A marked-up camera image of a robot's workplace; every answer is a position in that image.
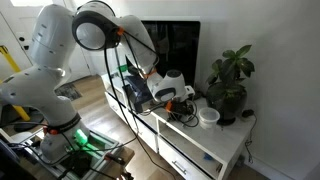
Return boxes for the potted green plant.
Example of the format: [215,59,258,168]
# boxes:
[206,45,255,126]

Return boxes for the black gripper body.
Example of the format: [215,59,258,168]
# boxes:
[165,100,199,127]

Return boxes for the black flat television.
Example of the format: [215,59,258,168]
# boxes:
[126,20,202,98]

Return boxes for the black wall plug cable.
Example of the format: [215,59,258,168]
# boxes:
[241,109,258,164]

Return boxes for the green plastic tray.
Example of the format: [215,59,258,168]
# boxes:
[118,65,128,72]

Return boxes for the white television stand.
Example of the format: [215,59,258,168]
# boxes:
[102,74,254,180]

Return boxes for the white drawer right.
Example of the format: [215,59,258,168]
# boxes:
[158,138,213,180]

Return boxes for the clear plastic cup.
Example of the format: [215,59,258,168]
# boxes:
[199,107,220,129]

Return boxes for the open dark blue box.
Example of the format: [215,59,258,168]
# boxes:
[124,76,153,113]

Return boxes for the yellow pole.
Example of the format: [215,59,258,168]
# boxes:
[0,44,31,122]

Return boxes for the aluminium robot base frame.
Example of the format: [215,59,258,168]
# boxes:
[19,129,126,180]

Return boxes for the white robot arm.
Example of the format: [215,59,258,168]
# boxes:
[0,0,194,163]

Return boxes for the white drawer left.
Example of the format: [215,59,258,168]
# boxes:
[105,92,158,152]

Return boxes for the white drawer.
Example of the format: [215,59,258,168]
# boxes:
[158,138,213,180]
[105,92,158,152]

